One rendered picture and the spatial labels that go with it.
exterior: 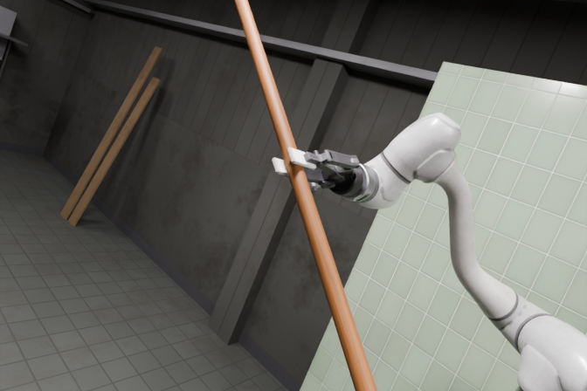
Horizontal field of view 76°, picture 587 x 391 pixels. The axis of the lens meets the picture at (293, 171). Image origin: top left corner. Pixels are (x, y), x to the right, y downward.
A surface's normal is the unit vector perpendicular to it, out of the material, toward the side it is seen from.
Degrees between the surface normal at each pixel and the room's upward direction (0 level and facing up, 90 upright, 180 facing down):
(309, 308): 90
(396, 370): 90
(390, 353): 90
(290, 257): 90
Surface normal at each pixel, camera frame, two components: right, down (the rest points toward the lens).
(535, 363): -0.91, -0.39
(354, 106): -0.56, -0.15
